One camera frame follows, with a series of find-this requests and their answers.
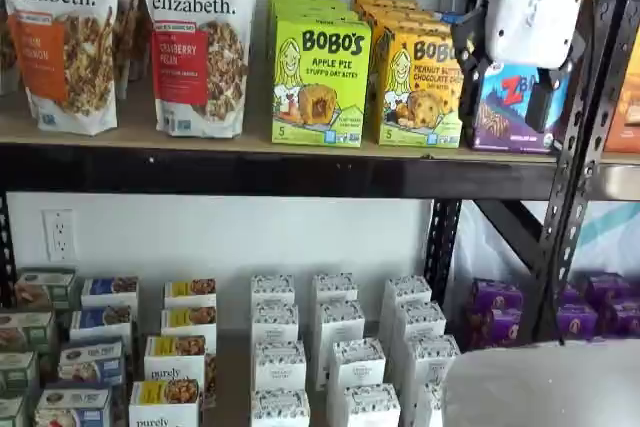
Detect orange snack box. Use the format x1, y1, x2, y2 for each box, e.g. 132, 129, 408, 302
603, 29, 640, 153

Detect blue purple Zbar box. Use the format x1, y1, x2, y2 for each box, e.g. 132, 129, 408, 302
438, 9, 480, 26
468, 60, 570, 155

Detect granola bag red label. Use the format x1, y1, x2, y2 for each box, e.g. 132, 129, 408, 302
138, 0, 257, 140

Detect white plastic sheet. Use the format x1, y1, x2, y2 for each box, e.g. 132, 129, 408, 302
457, 200, 640, 301

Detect white patterned pantry box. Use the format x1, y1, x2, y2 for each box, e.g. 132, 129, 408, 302
250, 273, 297, 309
317, 299, 367, 379
250, 387, 312, 427
394, 301, 448, 349
383, 274, 433, 343
254, 340, 308, 394
340, 382, 402, 427
404, 333, 462, 389
327, 337, 387, 399
414, 380, 451, 427
312, 271, 359, 309
250, 302, 300, 347

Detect wooden shelf board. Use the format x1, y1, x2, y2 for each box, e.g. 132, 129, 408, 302
0, 79, 559, 159
598, 148, 640, 167

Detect small green oatmeal box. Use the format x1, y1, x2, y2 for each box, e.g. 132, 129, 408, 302
0, 310, 58, 354
0, 393, 27, 427
13, 267, 78, 309
0, 350, 40, 394

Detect granola bag orange label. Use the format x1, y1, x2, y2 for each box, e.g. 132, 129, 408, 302
0, 0, 120, 136

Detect white wall outlet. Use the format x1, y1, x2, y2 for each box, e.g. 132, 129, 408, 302
42, 208, 78, 262

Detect white granola bag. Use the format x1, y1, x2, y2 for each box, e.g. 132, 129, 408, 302
112, 0, 152, 99
0, 0, 22, 97

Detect black metal shelf rack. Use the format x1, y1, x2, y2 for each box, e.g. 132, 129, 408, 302
584, 0, 640, 208
0, 0, 632, 308

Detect white patterned cartons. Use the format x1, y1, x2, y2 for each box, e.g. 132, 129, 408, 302
0, 266, 466, 427

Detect small blue oatmeal box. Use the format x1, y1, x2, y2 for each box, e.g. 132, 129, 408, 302
69, 305, 134, 348
80, 276, 140, 319
58, 339, 126, 387
33, 385, 113, 427

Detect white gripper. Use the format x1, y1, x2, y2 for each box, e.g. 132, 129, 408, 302
451, 0, 590, 132

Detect white box yellow label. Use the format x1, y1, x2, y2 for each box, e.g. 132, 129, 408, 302
128, 378, 202, 427
160, 305, 218, 344
163, 277, 218, 310
144, 335, 208, 389

